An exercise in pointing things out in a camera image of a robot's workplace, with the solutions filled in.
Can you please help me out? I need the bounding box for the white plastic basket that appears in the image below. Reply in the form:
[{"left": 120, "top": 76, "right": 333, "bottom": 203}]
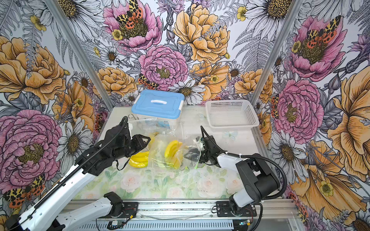
[{"left": 205, "top": 100, "right": 260, "bottom": 131}]

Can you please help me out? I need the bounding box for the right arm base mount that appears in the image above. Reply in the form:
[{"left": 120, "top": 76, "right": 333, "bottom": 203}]
[{"left": 215, "top": 201, "right": 257, "bottom": 218}]

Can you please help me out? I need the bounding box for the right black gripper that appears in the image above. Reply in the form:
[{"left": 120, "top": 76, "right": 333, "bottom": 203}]
[{"left": 184, "top": 148, "right": 212, "bottom": 165}]

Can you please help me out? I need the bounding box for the yellow banana bunch small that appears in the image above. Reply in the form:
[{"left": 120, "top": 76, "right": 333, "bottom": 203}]
[{"left": 148, "top": 132, "right": 159, "bottom": 146}]

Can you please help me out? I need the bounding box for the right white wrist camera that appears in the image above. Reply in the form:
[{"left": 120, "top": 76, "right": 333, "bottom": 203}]
[{"left": 196, "top": 136, "right": 204, "bottom": 145}]

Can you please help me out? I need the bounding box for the black corrugated cable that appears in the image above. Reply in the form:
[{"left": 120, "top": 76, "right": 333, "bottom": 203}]
[
  {"left": 200, "top": 125, "right": 288, "bottom": 200},
  {"left": 28, "top": 116, "right": 129, "bottom": 208}
]

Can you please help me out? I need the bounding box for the clear zip-top bag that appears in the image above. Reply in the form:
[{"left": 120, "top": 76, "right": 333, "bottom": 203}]
[{"left": 129, "top": 118, "right": 184, "bottom": 168}]

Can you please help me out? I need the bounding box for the left aluminium corner post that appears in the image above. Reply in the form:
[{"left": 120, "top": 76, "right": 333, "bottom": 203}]
[{"left": 45, "top": 1, "right": 115, "bottom": 111}]

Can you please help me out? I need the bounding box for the small green circuit board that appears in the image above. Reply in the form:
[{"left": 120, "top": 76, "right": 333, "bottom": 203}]
[{"left": 107, "top": 221, "right": 124, "bottom": 231}]

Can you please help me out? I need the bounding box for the aluminium corner post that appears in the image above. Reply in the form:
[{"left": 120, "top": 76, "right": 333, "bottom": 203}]
[
  {"left": 250, "top": 0, "right": 303, "bottom": 105},
  {"left": 45, "top": 1, "right": 115, "bottom": 111}
]

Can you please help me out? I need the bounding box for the blue lid storage box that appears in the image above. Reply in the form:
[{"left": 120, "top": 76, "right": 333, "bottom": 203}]
[{"left": 132, "top": 90, "right": 185, "bottom": 129}]

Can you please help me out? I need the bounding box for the aluminium front rail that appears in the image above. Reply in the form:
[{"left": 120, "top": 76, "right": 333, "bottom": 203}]
[{"left": 60, "top": 199, "right": 305, "bottom": 231}]

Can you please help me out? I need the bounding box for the left black corrugated cable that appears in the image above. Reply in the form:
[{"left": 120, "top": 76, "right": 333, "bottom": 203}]
[{"left": 28, "top": 116, "right": 129, "bottom": 208}]

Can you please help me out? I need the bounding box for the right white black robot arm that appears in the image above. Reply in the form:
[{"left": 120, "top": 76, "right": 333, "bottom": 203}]
[{"left": 183, "top": 136, "right": 287, "bottom": 215}]

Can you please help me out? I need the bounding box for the right black corrugated cable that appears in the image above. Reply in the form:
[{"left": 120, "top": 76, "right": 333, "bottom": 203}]
[{"left": 200, "top": 125, "right": 288, "bottom": 200}]

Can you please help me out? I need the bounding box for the right aluminium corner post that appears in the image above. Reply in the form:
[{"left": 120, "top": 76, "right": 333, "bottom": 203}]
[{"left": 250, "top": 0, "right": 303, "bottom": 105}]

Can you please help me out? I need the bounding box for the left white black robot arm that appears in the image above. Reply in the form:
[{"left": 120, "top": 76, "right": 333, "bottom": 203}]
[{"left": 5, "top": 123, "right": 151, "bottom": 231}]

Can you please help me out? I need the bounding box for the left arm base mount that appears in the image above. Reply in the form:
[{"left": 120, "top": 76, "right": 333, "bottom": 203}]
[{"left": 96, "top": 192, "right": 139, "bottom": 219}]

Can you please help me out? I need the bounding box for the panda print zip-top bag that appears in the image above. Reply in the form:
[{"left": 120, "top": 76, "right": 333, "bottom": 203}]
[{"left": 148, "top": 134, "right": 201, "bottom": 170}]

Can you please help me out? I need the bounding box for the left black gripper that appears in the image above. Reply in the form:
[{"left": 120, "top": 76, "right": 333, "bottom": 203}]
[{"left": 113, "top": 134, "right": 150, "bottom": 161}]

